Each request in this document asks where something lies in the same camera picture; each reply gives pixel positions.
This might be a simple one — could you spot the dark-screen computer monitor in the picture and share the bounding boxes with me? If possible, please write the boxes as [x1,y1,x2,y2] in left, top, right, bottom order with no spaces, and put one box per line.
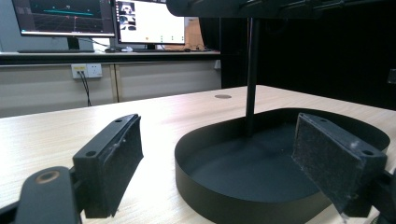
[11,0,116,50]

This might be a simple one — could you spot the white wall socket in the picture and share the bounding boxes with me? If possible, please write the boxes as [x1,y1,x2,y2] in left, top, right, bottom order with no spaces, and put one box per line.
[70,63,104,79]

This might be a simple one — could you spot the white-screen computer monitor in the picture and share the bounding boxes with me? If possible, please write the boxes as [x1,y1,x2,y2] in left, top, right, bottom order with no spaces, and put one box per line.
[113,0,187,50]

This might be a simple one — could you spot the black power cable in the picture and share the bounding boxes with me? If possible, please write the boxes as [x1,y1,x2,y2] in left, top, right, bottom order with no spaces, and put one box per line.
[79,71,93,107]

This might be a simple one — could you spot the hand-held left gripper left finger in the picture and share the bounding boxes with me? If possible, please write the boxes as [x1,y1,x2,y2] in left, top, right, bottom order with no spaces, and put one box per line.
[72,113,145,219]

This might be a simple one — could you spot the black two-tier tray rack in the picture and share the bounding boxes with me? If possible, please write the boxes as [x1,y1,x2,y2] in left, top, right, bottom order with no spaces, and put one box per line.
[165,0,396,224]

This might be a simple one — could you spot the black keyboard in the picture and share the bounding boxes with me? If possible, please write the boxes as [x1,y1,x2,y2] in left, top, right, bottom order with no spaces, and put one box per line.
[17,49,95,54]

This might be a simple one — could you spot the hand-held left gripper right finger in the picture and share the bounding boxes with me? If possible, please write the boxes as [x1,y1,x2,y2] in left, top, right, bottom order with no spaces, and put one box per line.
[290,112,389,218]

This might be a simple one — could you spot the long dark desk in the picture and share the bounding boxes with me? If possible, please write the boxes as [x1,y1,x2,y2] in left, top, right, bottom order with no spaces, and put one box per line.
[0,49,221,66]

